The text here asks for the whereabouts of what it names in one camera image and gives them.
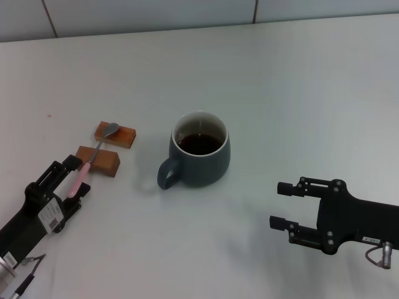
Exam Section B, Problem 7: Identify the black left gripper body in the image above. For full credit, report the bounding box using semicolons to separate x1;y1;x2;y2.
0;182;67;261

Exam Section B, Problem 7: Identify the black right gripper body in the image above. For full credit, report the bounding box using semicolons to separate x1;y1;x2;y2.
316;179;399;256

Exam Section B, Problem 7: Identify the pink handled metal spoon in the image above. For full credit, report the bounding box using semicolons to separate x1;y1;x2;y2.
66;122;120;198

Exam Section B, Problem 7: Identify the grey ceramic cup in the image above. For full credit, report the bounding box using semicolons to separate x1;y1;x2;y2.
156;110;232;190

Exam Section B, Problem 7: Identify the plain wooden block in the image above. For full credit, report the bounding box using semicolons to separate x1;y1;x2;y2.
75;145;121;178

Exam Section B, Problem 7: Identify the stained wooden block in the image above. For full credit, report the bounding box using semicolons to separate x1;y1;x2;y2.
94;121;138;150

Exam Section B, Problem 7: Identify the dark coffee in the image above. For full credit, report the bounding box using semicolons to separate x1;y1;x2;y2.
175;133;224;156

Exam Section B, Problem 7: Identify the right gripper cable with plug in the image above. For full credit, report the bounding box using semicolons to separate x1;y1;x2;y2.
365;242;395;268

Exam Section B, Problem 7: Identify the gripper cable with plug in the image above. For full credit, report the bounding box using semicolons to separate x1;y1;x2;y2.
365;242;395;268
9;254;47;299

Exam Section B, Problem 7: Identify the left gripper cable with plug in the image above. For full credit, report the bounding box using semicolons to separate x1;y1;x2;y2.
9;254;47;299

